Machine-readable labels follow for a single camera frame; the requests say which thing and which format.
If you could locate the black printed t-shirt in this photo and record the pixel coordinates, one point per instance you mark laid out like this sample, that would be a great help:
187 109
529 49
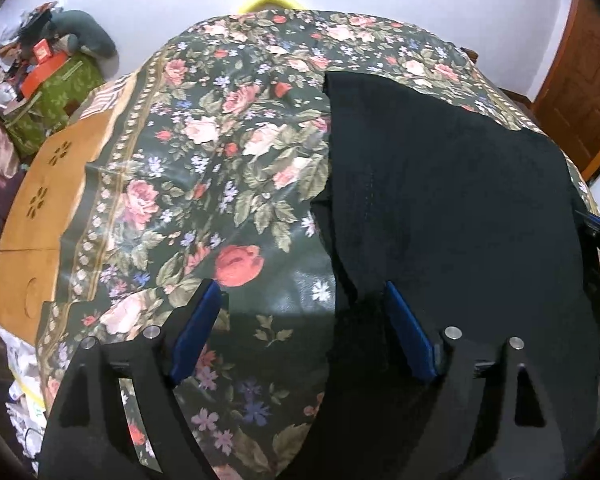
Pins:
455 185

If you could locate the floral blanket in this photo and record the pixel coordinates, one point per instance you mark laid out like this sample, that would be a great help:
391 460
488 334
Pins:
205 160

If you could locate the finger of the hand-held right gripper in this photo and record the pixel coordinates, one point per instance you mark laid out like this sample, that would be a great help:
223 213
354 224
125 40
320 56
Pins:
591 221

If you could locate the white crumpled papers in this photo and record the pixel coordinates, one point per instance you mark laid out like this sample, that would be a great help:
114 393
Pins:
22 375

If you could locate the orange box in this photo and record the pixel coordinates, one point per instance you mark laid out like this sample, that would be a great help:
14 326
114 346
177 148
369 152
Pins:
45 67

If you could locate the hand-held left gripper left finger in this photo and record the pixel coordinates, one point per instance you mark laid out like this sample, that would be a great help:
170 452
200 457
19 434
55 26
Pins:
200 330

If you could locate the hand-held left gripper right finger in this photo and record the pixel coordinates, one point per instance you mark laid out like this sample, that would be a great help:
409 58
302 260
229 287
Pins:
410 335

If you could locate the yellow tube hoop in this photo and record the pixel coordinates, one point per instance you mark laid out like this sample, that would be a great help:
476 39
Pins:
267 1

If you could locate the green storage box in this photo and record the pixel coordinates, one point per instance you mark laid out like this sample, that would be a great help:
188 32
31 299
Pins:
60 97

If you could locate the brown wooden door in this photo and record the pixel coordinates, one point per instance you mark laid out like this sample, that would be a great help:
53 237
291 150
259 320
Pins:
585 85

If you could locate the wooden folding table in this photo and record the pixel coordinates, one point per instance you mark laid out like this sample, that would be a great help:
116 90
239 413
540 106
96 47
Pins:
40 235

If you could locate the striped pink bedsheet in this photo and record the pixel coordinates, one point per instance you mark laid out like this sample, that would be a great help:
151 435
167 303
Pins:
105 97

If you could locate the dark purple cloth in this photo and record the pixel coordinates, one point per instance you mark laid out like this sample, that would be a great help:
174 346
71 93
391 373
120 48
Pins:
2 210

